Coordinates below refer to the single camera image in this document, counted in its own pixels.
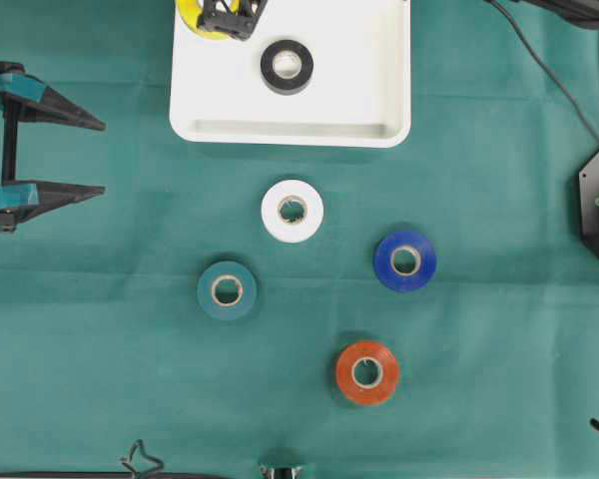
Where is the silver stand at edge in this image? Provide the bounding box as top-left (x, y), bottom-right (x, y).
top-left (260, 464), bottom-right (303, 479)

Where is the white plastic case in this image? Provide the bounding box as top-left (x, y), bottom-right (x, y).
top-left (169, 1), bottom-right (411, 148)

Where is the blue tape roll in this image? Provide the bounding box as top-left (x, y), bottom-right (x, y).
top-left (373, 231), bottom-right (437, 293)

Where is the black tape roll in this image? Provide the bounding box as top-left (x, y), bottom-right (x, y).
top-left (260, 39), bottom-right (313, 96)

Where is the green table cloth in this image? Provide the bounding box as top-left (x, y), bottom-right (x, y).
top-left (0, 1), bottom-right (599, 478)

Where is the yellow tape roll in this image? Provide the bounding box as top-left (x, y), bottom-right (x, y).
top-left (175, 0), bottom-right (240, 41)

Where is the white tape roll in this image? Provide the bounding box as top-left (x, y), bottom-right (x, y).
top-left (261, 180), bottom-right (324, 243)

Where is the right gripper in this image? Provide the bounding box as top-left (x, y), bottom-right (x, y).
top-left (197, 0), bottom-right (268, 40)

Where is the green tape roll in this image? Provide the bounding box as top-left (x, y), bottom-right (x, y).
top-left (197, 260), bottom-right (258, 321)

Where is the orange tape roll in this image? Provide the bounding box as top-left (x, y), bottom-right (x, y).
top-left (334, 340), bottom-right (400, 406)

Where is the black cable at edge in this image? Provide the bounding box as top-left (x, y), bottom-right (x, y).
top-left (0, 438), bottom-right (261, 479)

